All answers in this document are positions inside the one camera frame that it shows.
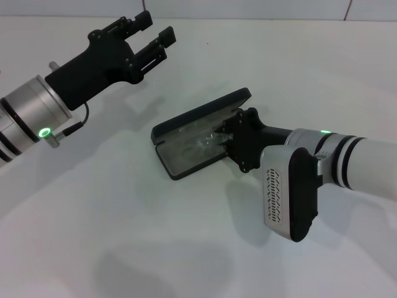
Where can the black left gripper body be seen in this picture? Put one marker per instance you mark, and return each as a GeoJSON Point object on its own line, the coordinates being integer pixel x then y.
{"type": "Point", "coordinates": [99, 65]}

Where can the black glasses case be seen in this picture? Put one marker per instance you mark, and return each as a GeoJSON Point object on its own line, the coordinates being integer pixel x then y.
{"type": "Point", "coordinates": [186, 167]}

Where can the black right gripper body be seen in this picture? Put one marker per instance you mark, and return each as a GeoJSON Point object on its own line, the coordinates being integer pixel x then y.
{"type": "Point", "coordinates": [248, 139]}

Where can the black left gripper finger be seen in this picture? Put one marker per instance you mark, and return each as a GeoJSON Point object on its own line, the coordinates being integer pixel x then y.
{"type": "Point", "coordinates": [139, 21]}
{"type": "Point", "coordinates": [155, 49]}

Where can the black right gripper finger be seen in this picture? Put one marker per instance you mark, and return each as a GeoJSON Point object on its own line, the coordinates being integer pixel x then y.
{"type": "Point", "coordinates": [225, 144]}
{"type": "Point", "coordinates": [225, 128]}

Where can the clear white glasses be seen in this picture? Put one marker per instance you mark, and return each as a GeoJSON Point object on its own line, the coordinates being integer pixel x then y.
{"type": "Point", "coordinates": [206, 141]}

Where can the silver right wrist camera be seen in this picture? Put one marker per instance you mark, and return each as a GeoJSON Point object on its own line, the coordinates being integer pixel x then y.
{"type": "Point", "coordinates": [276, 186]}

